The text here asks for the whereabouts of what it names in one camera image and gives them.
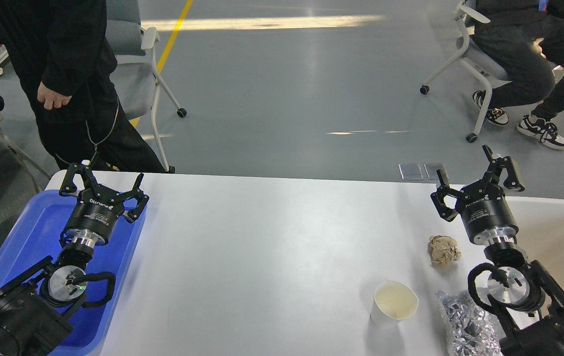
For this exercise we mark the standing person in black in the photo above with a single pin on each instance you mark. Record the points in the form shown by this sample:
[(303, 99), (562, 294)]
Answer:
[(63, 61)]

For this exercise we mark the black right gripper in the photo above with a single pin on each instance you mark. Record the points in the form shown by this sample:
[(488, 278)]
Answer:
[(484, 212)]

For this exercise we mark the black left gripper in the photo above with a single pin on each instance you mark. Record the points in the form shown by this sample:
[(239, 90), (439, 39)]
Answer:
[(95, 213)]

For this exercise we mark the blue plastic tray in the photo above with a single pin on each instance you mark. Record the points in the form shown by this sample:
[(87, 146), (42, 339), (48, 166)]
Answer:
[(36, 236)]

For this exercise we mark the right metal floor plate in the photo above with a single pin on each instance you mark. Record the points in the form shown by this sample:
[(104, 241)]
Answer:
[(435, 171)]

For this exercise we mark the white chair far left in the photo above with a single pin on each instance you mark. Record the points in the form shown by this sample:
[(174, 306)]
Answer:
[(23, 158)]

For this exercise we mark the crumpled brown paper ball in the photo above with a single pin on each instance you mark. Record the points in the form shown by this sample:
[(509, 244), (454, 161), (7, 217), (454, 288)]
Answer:
[(443, 250)]

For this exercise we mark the metal floor plate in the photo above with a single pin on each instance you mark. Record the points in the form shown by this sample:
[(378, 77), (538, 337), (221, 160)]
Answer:
[(435, 171), (411, 171)]

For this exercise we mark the crumpled silver foil bag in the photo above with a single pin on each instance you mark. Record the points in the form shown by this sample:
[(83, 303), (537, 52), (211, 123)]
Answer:
[(470, 330)]

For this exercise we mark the left metal floor plate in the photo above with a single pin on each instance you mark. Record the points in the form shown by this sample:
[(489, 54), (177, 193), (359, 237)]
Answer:
[(411, 171)]

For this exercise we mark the white office chair right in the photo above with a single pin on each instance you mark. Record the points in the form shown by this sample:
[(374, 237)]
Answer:
[(471, 58)]

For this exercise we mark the seated person in black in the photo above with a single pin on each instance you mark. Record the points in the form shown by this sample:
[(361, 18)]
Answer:
[(525, 37)]

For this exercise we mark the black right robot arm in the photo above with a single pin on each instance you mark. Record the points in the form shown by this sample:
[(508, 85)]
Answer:
[(526, 300)]

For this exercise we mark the grey office chair left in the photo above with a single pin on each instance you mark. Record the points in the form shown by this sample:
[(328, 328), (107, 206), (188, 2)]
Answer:
[(136, 78)]

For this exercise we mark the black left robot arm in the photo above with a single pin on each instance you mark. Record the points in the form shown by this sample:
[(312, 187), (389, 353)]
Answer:
[(62, 265)]

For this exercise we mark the white paper cup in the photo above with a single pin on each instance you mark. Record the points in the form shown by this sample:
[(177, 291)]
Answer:
[(393, 303)]

